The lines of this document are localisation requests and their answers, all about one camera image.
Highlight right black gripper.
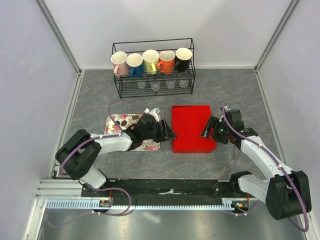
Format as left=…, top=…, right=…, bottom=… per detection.
left=198, top=115, right=231, bottom=145

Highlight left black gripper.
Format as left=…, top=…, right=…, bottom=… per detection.
left=142, top=118, right=177, bottom=143

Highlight red box lid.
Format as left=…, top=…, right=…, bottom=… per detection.
left=171, top=105, right=216, bottom=154

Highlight pink-tipped metal tongs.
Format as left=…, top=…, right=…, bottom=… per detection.
left=232, top=147, right=242, bottom=161

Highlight floral serving tray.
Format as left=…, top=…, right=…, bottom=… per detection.
left=104, top=114, right=161, bottom=152

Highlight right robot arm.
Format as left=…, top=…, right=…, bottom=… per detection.
left=200, top=107, right=312, bottom=221

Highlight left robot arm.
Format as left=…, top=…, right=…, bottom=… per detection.
left=55, top=113, right=177, bottom=197

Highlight clear glass cup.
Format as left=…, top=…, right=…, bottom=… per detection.
left=137, top=81, right=146, bottom=90
left=179, top=79, right=189, bottom=88
left=150, top=80, right=161, bottom=92
left=166, top=80, right=176, bottom=89

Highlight orange mug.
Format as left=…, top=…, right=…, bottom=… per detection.
left=156, top=50, right=176, bottom=74

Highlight yellow-green mug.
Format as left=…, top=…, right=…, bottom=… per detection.
left=142, top=49, right=160, bottom=75

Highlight black and red mug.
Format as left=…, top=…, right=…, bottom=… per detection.
left=174, top=47, right=193, bottom=73

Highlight blue mug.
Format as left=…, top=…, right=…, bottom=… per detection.
left=126, top=53, right=145, bottom=78

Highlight pink mug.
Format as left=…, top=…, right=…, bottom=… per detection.
left=110, top=51, right=129, bottom=77

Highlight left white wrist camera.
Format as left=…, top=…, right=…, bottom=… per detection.
left=144, top=107, right=161, bottom=122

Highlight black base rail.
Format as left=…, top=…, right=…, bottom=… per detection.
left=98, top=177, right=251, bottom=207

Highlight black wire mug rack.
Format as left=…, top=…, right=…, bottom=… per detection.
left=112, top=37, right=196, bottom=99

